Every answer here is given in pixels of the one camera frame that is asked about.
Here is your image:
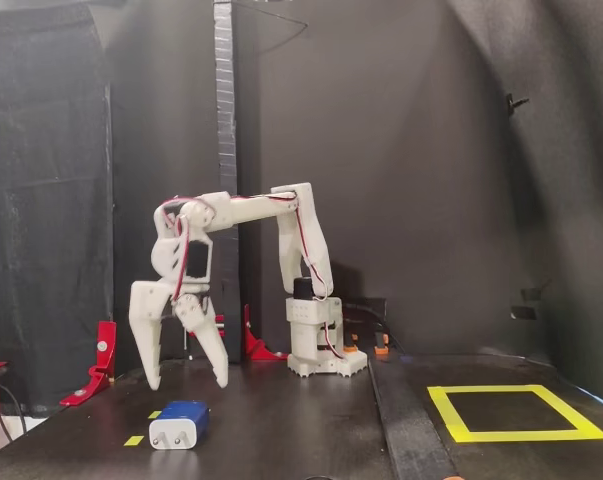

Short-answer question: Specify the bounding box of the black mesh cloth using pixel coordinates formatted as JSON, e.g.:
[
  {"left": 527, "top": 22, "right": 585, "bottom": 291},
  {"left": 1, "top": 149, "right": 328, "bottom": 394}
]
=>
[{"left": 0, "top": 2, "right": 116, "bottom": 419}]

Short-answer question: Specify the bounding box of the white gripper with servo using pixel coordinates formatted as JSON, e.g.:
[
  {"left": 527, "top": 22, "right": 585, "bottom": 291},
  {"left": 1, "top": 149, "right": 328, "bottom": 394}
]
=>
[{"left": 129, "top": 279, "right": 230, "bottom": 392}]

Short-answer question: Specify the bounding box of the red metal angle bracket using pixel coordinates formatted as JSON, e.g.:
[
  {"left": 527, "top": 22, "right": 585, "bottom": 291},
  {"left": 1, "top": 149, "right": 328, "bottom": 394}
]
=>
[
  {"left": 59, "top": 320, "right": 118, "bottom": 408},
  {"left": 243, "top": 303, "right": 290, "bottom": 362}
]

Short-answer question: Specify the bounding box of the red black white servo cable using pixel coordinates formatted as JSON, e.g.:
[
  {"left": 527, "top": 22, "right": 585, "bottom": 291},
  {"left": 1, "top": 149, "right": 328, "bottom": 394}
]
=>
[
  {"left": 291, "top": 197, "right": 333, "bottom": 304},
  {"left": 160, "top": 197, "right": 205, "bottom": 305}
]

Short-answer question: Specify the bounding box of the black binder clip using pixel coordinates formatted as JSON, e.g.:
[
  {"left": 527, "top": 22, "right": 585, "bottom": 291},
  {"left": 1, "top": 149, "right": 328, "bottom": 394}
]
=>
[{"left": 509, "top": 278, "right": 553, "bottom": 322}]

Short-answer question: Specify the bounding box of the yellow tape square outline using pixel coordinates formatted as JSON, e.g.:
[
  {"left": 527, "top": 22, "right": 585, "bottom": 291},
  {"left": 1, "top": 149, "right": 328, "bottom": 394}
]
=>
[{"left": 426, "top": 383, "right": 603, "bottom": 445}]

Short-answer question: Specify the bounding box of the thin black cable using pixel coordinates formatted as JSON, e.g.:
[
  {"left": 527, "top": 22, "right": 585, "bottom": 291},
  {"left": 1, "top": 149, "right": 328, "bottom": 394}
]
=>
[{"left": 0, "top": 383, "right": 28, "bottom": 446}]

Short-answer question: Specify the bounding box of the blue white charger block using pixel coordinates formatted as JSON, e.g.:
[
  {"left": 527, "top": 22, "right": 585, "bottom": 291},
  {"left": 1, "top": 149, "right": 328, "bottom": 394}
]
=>
[{"left": 147, "top": 399, "right": 213, "bottom": 452}]

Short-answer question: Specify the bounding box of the small black clip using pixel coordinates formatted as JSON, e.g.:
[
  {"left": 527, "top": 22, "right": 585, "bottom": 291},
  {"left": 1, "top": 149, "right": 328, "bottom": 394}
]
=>
[{"left": 504, "top": 92, "right": 531, "bottom": 115}]

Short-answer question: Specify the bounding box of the black backdrop cloth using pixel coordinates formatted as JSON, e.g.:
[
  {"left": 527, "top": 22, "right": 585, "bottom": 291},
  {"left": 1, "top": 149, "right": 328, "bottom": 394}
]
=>
[{"left": 445, "top": 0, "right": 603, "bottom": 401}]

